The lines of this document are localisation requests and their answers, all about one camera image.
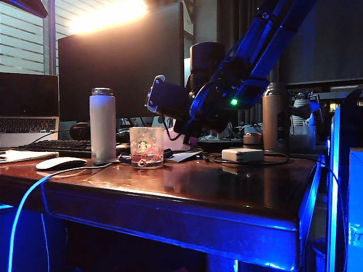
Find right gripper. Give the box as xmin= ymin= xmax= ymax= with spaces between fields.
xmin=173 ymin=42 xmax=227 ymax=145

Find printed glass cup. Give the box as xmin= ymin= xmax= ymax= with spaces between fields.
xmin=129 ymin=126 xmax=164 ymax=171

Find bronze thermos bottle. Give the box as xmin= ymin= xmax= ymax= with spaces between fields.
xmin=262 ymin=82 xmax=288 ymax=154

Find white thermos bottle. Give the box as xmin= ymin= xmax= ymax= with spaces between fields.
xmin=89 ymin=88 xmax=117 ymax=166

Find purple tissue box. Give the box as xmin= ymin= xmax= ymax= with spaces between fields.
xmin=163 ymin=126 xmax=191 ymax=152

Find flat silver card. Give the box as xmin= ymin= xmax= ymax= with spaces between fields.
xmin=164 ymin=150 xmax=204 ymax=164

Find white power adapter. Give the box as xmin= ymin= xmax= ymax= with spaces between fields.
xmin=221 ymin=148 xmax=264 ymax=164

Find large black monitor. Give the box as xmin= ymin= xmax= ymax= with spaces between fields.
xmin=58 ymin=2 xmax=185 ymax=123

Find clear plastic container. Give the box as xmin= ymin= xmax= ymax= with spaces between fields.
xmin=289 ymin=121 xmax=316 ymax=154

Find black headphones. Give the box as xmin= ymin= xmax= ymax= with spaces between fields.
xmin=69 ymin=122 xmax=91 ymax=142

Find black keyboard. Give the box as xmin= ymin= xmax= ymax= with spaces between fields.
xmin=14 ymin=139 xmax=93 ymax=159

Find white computer mouse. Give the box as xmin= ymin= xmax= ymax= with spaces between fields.
xmin=35 ymin=157 xmax=87 ymax=171

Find dark curved panel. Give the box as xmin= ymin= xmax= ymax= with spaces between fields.
xmin=339 ymin=89 xmax=363 ymax=150

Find silver laptop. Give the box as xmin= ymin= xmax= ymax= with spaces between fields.
xmin=0 ymin=73 xmax=60 ymax=149

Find white box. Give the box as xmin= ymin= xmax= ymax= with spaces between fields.
xmin=347 ymin=147 xmax=363 ymax=272

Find white notebook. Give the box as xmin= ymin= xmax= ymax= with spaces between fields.
xmin=0 ymin=150 xmax=60 ymax=164

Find white window blinds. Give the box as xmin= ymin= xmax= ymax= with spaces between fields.
xmin=0 ymin=0 xmax=69 ymax=76

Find thin black cable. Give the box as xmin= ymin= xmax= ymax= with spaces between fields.
xmin=29 ymin=129 xmax=71 ymax=145

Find blue-lit metal post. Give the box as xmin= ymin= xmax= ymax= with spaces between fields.
xmin=326 ymin=107 xmax=340 ymax=272

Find white cable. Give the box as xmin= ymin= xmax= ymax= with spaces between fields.
xmin=7 ymin=161 xmax=121 ymax=272

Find thin pale hanging cable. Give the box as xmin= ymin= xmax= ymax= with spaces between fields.
xmin=40 ymin=214 xmax=50 ymax=272

